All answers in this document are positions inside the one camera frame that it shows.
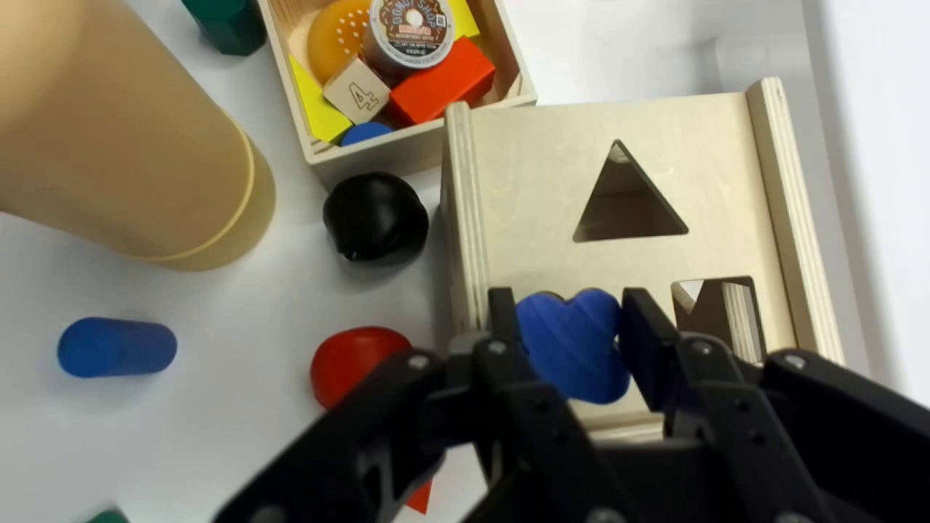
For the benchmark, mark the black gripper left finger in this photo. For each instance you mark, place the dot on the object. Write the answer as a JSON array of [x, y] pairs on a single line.
[[362, 460]]

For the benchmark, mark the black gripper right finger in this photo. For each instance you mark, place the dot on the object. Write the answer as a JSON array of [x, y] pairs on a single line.
[[800, 437]]

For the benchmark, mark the flowery blue block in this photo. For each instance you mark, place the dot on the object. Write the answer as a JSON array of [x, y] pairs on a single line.
[[574, 345]]

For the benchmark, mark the red square block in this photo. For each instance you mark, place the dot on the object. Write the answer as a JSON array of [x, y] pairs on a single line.
[[420, 499]]

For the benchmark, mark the red rounded block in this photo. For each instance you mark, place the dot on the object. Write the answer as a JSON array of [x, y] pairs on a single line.
[[346, 358]]

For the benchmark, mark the wooden shape sorter box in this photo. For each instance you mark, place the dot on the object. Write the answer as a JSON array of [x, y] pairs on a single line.
[[519, 181]]

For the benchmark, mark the orange block in tray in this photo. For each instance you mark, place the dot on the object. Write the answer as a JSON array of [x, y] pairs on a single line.
[[463, 78]]

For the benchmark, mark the blue cylinder block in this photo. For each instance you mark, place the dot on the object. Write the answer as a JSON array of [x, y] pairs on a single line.
[[100, 347]]

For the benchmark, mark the black round object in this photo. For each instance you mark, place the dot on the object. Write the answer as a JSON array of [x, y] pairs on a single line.
[[375, 219]]

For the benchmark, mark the coffee pod cup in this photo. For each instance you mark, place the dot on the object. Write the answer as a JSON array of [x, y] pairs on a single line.
[[411, 34]]

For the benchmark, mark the small wooden tray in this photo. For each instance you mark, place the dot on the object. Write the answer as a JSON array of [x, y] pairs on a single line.
[[289, 24]]

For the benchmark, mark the tan insulated water bottle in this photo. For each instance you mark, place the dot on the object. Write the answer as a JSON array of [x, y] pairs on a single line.
[[107, 137]]

